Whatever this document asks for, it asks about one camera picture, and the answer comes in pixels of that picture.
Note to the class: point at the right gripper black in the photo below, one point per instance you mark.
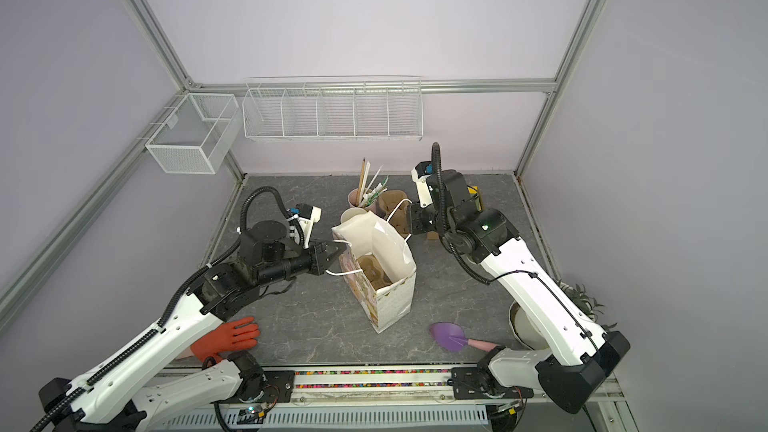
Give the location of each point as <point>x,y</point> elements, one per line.
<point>418,226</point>

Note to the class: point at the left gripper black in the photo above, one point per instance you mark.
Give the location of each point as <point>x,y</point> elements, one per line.
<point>322,261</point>

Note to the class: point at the cartoon animal paper gift bag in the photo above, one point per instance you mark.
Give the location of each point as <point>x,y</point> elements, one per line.
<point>371,234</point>

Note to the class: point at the brown pulp cup carrier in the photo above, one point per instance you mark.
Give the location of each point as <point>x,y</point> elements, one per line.
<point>374,272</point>

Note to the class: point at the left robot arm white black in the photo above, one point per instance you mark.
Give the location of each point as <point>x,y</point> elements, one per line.
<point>274,245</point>

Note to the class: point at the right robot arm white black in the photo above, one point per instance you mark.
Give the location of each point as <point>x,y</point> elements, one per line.
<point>580,353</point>

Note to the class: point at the stack of paper coffee cups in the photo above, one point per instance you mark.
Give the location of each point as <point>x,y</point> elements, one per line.
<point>351,213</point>

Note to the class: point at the stack of pulp cup carriers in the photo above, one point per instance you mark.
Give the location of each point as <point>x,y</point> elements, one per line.
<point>391,206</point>

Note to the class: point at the red rubber glove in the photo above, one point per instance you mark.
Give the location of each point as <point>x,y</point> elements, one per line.
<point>229,337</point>

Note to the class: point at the wooden stir sticks bundle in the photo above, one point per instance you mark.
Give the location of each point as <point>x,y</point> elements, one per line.
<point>369,177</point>

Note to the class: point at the pink utensil holder cup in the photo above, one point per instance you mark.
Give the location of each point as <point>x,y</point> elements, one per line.
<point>365,201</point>

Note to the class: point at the purple pink garden trowel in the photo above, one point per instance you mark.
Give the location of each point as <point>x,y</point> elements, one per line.
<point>452,337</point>

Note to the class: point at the potted green plant white pot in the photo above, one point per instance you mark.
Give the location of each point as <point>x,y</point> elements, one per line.
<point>527,334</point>

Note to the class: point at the small white mesh basket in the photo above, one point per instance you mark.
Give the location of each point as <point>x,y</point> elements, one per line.
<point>197,134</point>

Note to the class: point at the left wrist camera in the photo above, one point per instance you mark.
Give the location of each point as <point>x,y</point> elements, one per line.
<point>301,221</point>

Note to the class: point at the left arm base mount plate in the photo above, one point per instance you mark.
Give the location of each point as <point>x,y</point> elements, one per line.
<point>271,386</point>

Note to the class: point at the long white wire shelf basket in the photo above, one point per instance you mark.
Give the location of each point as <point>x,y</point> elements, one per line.
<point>333,108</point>

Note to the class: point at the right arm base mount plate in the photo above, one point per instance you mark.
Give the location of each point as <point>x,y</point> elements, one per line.
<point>472,383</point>

